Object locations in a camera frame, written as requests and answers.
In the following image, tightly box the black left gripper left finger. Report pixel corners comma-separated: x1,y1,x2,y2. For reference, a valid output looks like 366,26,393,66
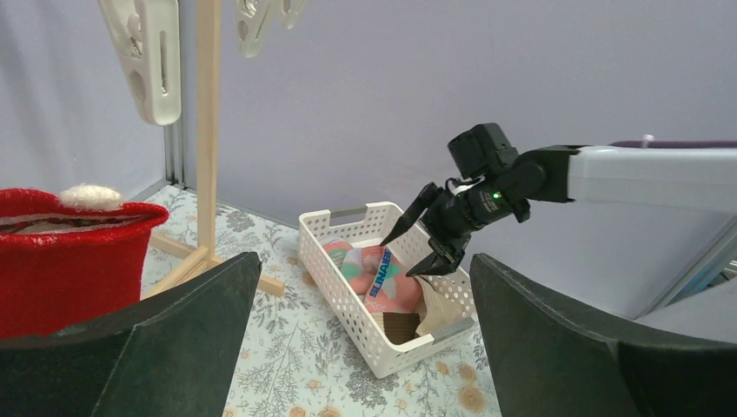
1,252,262,416

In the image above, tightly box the wooden drying rack stand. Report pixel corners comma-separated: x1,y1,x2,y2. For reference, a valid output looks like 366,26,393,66
142,1,285,299

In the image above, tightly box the white perforated plastic basket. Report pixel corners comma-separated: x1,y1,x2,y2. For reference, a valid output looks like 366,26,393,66
298,202,478,379

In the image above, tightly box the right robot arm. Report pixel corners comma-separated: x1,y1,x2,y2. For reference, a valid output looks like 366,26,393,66
385,122,736,276

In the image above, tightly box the white clip sock hanger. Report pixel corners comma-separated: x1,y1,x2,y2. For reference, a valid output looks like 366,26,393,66
97,0,306,126

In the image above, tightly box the pink green patterned sock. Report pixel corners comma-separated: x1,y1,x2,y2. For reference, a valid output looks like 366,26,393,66
320,238,383,295

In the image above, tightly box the beige sock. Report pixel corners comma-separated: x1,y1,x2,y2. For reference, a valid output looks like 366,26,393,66
415,279,464,336

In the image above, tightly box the red sock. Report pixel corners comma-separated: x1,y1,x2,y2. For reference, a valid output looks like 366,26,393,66
1,184,169,339

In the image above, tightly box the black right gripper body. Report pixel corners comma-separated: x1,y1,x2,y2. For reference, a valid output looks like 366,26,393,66
422,192,474,254

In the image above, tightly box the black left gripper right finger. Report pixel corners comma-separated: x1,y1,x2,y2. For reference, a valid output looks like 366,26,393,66
469,254,736,416

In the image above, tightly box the pink blue lettered sock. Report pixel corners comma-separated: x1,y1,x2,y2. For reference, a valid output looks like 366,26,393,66
363,247,422,314

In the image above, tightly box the floral patterned table mat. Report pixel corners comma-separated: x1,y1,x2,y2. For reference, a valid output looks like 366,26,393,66
137,183,505,417

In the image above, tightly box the brown ribbed sock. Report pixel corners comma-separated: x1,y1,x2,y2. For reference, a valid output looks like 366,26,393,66
371,312,420,345

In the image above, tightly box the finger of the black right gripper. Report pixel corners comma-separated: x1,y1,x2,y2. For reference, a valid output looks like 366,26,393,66
406,237,466,276
380,182,439,247

